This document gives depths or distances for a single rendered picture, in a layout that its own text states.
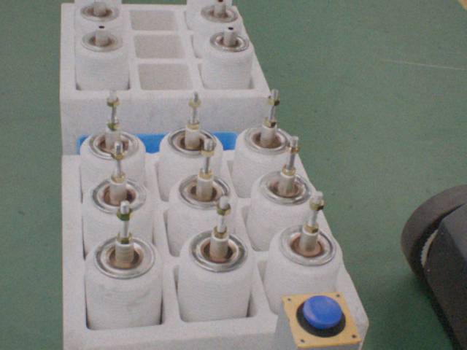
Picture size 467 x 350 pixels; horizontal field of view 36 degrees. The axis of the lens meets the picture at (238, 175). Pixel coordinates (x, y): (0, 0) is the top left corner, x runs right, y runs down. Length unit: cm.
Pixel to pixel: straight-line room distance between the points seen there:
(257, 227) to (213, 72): 42
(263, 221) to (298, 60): 92
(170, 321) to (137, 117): 53
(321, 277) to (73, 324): 31
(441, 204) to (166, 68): 60
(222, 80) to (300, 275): 55
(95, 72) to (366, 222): 58
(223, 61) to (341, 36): 75
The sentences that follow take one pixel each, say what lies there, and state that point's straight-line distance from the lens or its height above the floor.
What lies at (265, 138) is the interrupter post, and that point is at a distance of 111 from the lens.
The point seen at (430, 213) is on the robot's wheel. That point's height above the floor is 16.
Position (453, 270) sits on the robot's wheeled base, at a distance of 116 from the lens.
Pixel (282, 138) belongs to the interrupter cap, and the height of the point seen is 25.
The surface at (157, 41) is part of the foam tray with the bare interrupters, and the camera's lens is 156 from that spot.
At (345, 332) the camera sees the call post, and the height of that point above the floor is 31.
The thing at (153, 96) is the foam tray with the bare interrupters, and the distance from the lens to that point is 134.
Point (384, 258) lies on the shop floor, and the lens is 135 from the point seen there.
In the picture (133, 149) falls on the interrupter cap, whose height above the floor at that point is 25.
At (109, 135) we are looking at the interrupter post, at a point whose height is 28.
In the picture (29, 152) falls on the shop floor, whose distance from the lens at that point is 151.
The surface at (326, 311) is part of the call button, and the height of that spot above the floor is 33.
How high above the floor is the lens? 89
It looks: 38 degrees down
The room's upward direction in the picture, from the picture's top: 7 degrees clockwise
